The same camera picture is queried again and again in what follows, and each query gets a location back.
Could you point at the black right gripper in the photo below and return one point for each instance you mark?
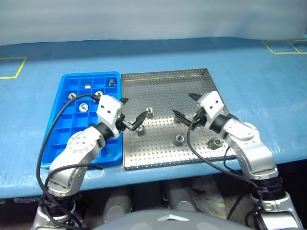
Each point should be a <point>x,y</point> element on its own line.
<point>201,118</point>

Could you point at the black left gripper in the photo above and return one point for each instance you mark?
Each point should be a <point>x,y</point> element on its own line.
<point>120,122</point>

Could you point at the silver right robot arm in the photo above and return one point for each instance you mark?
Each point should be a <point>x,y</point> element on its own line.
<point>254,153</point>

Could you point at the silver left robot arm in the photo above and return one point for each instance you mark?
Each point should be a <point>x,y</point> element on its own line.
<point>81,143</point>

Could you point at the blue compartment tray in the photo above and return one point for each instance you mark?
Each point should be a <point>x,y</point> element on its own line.
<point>60,134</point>

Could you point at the perforated metal tray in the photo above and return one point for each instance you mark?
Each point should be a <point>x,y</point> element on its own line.
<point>156,91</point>

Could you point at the dark grey rounded shape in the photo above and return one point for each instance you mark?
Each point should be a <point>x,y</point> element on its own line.
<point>180,198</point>
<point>117,206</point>

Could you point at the grey robot torso cover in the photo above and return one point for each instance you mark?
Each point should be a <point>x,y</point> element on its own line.
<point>168,222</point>

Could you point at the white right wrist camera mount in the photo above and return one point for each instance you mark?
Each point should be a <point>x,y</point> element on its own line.
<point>212,104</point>

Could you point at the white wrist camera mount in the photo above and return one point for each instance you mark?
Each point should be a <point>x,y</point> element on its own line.
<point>108,105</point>
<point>212,104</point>

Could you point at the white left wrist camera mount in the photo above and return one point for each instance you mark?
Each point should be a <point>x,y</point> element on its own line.
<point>108,105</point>

